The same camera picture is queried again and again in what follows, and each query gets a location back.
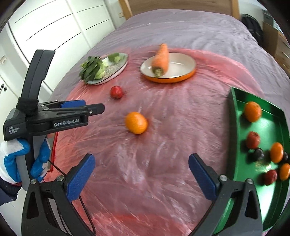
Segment patterned white plate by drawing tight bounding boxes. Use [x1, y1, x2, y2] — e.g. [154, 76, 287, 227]
[87, 53, 128, 85]

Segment red apple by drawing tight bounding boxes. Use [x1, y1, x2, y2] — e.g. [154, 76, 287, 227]
[264, 170, 278, 186]
[246, 131, 260, 149]
[110, 86, 123, 99]

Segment pink plastic sheet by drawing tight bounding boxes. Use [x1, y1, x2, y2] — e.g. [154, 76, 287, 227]
[44, 46, 264, 236]

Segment large orange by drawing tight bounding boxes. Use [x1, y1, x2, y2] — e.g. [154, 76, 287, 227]
[243, 101, 262, 122]

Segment small green vegetable piece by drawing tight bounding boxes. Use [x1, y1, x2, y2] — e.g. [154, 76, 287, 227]
[108, 53, 123, 64]

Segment blue white gloved hand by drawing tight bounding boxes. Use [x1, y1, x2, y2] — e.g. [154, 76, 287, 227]
[1, 139, 51, 184]

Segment small orange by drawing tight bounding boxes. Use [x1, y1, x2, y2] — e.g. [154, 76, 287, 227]
[279, 163, 290, 181]

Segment black backpack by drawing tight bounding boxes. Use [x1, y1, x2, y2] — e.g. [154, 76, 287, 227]
[241, 14, 264, 47]

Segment grey bed cover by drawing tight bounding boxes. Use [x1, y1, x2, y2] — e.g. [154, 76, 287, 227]
[51, 9, 289, 124]

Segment bok choy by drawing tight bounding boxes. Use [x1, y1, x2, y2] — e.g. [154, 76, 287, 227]
[79, 56, 108, 84]

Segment wooden headboard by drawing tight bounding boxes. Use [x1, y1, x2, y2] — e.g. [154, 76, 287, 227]
[119, 0, 240, 20]

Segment wooden drawer cabinet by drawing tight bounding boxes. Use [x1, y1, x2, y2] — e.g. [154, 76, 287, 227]
[263, 22, 290, 77]

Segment carrot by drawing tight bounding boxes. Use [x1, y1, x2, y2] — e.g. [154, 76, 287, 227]
[151, 43, 170, 78]

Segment orange rimmed white plate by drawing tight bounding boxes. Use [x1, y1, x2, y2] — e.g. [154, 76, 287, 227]
[140, 53, 197, 84]

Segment green metal tray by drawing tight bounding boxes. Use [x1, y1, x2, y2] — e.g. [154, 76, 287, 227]
[226, 87, 289, 232]

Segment white wardrobe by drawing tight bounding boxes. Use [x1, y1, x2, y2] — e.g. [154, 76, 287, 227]
[1, 1, 115, 117]

